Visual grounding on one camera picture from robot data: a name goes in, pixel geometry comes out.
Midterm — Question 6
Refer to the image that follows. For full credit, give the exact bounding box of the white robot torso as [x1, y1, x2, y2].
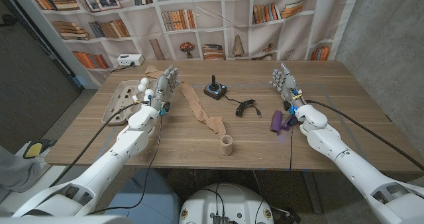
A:
[178, 183, 275, 224]

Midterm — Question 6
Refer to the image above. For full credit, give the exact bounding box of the printed bookshelf backdrop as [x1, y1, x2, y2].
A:
[19, 0, 362, 87]

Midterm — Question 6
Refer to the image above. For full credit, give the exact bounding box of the brown cardboard egg carton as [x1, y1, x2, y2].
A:
[101, 79, 160, 126]

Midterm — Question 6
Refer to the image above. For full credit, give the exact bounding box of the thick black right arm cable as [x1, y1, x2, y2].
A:
[305, 99, 424, 172]

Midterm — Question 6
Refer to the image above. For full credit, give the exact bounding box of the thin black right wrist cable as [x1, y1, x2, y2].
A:
[289, 126, 294, 172]

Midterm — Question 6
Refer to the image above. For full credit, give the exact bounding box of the black speaker cable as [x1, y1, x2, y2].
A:
[222, 95, 263, 118]

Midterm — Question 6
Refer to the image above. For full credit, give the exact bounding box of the white power box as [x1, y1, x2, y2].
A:
[116, 54, 145, 67]

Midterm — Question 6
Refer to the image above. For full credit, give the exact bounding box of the grey table leg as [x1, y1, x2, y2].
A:
[301, 170, 324, 215]

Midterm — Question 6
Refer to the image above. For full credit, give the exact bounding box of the purple plastic clip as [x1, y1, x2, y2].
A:
[270, 109, 299, 134]

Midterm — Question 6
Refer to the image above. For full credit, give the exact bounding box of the black power box cable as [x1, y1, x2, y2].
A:
[111, 62, 135, 74]

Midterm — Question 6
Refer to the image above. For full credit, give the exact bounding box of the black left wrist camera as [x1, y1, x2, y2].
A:
[158, 101, 172, 116]

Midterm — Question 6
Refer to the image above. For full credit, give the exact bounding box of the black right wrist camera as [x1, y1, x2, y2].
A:
[283, 99, 295, 115]

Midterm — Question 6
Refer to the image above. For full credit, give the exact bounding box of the yellow and black floor object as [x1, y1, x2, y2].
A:
[22, 139, 57, 160]

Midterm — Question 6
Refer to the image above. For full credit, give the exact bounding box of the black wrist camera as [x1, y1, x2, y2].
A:
[283, 99, 295, 115]
[158, 101, 172, 116]

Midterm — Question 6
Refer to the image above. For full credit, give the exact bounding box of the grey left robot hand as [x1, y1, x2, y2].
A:
[149, 64, 180, 112]

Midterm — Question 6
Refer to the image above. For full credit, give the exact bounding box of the thin black left wrist cable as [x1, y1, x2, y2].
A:
[87, 114, 164, 215]

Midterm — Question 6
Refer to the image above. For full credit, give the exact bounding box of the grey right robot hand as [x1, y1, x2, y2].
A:
[268, 62, 306, 109]

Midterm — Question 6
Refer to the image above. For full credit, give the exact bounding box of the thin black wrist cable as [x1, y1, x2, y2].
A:
[87, 114, 164, 215]
[289, 126, 294, 172]

